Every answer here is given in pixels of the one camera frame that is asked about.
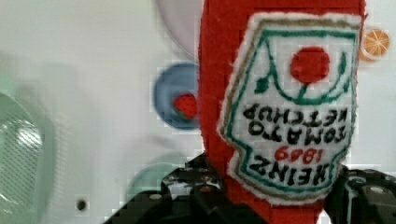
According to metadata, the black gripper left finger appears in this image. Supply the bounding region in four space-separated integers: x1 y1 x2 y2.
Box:
104 154 267 224

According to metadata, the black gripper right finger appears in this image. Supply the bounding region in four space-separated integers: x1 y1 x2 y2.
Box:
324 166 396 224

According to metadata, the red plush ketchup bottle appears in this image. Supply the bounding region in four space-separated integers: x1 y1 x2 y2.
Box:
198 0 365 224

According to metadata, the green oval strainer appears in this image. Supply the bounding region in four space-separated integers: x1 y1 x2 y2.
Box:
0 94 53 224

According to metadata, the green measuring cup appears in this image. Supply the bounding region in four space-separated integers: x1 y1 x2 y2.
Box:
125 152 192 202

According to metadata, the red strawberry in bowl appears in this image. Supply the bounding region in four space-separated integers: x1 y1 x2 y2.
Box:
173 93 197 120

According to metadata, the blue bowl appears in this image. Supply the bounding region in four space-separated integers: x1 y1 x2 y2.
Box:
152 63 199 131

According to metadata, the orange slice toy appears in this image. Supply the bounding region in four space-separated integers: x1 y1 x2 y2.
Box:
360 28 390 62

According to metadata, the lavender round plate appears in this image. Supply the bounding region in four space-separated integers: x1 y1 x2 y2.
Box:
154 0 205 60

